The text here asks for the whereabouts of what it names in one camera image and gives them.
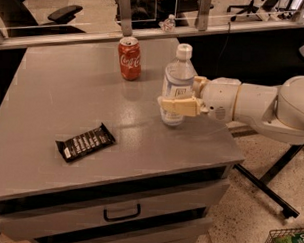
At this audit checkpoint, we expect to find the black drawer handle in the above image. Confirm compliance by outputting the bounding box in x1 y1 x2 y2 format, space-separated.
103 203 142 222

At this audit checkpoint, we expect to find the red coke can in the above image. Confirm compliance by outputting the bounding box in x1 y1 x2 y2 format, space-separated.
118 37 141 81

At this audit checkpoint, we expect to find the grey drawer cabinet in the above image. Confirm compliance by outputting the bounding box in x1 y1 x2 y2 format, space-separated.
0 39 243 243

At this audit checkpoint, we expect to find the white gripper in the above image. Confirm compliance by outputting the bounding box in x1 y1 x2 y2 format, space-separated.
158 76 241 122

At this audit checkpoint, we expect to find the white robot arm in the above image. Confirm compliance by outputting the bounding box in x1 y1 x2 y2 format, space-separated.
158 76 304 145

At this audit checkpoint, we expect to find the black metal stand frame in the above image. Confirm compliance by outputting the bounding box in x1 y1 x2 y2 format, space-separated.
232 139 304 221

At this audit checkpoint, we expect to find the distant black office chair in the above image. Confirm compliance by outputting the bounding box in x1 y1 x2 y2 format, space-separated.
227 0 279 21

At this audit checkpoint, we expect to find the black snack bar wrapper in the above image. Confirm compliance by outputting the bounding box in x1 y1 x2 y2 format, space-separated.
56 124 115 163

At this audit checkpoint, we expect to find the wire basket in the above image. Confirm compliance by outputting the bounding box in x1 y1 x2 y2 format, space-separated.
262 225 304 243

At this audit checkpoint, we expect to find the blue label plastic bottle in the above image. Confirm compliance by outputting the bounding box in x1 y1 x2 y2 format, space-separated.
159 42 198 128

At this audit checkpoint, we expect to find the small clear bottle background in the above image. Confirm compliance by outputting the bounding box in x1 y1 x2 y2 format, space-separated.
158 14 176 32

